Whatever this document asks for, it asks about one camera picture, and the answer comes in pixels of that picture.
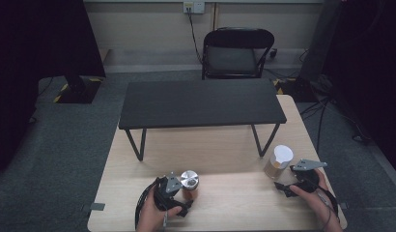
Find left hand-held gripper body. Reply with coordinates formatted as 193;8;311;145
153;172;187;212

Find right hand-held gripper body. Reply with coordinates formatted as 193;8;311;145
290;159;328;194

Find silver lid glass jar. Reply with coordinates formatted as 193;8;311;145
180;169;200;201

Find white lid glass jar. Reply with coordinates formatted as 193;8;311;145
263;144;295;180

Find black metal leg shelf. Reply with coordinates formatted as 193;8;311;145
118;78;288;162

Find person's right hand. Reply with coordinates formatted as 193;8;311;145
289;168;341;227

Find person's left hand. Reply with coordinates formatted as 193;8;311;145
136;187;184;232

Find dark curtain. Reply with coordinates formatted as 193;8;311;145
0;0;107;175
323;0;396;180

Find black folding chair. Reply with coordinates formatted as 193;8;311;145
201;27;276;81

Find dark grey panel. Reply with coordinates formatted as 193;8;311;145
298;0;340;81

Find left hand-held gripper cable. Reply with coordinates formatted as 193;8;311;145
133;178;160;230

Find hand-held gripper cable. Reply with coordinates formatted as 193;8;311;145
133;178;160;230
316;185;341;232

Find right hand-held gripper cable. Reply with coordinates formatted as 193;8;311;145
316;185;341;232

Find black floor cables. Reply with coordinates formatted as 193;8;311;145
298;96;371;156

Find black braided wall cable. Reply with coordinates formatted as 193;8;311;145
185;11;204;65

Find white wall outlet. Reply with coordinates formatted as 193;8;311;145
183;1;206;15

